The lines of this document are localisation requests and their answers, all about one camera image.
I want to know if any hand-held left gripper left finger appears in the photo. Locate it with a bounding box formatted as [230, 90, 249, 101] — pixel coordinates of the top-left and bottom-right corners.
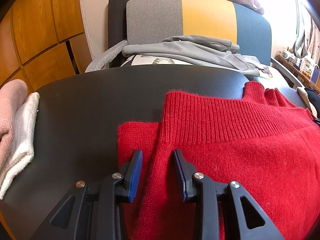
[30, 149, 143, 240]

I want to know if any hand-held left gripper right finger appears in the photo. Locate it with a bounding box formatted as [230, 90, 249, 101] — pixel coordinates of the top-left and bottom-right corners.
[173, 149, 284, 240]

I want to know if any red knit sweater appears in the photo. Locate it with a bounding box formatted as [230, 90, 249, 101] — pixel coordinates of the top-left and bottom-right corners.
[117, 81, 320, 240]

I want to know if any grey garment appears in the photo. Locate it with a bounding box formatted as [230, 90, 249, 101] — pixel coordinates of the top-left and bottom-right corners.
[122, 35, 269, 77]

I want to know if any folded pink sweater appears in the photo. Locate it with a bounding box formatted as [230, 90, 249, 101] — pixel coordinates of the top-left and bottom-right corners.
[0, 79, 28, 165]

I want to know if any beige knit cloth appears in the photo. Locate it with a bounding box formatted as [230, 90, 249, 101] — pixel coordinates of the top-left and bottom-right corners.
[296, 86, 318, 117]

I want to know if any black rolled mat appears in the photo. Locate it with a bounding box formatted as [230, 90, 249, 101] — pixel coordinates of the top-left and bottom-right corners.
[107, 0, 130, 68]

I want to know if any cluttered side shelf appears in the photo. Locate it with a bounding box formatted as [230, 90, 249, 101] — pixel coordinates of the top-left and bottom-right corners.
[276, 55, 320, 93]

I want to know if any grey yellow blue sofa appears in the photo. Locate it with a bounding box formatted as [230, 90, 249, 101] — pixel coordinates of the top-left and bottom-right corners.
[126, 0, 272, 67]

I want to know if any cluster of small containers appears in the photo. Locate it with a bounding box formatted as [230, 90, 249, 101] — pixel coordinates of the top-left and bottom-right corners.
[281, 46, 315, 75]

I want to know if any blue panel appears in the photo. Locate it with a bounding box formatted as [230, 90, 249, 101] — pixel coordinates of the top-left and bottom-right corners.
[311, 64, 320, 85]

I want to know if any orange wooden wardrobe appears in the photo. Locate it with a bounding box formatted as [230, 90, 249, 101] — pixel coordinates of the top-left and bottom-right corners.
[0, 0, 92, 95]

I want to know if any bright window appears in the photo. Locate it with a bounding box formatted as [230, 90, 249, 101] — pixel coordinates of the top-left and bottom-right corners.
[250, 0, 320, 55]

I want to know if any grey metal rail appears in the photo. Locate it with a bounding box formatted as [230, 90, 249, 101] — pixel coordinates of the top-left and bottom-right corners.
[270, 57, 303, 89]

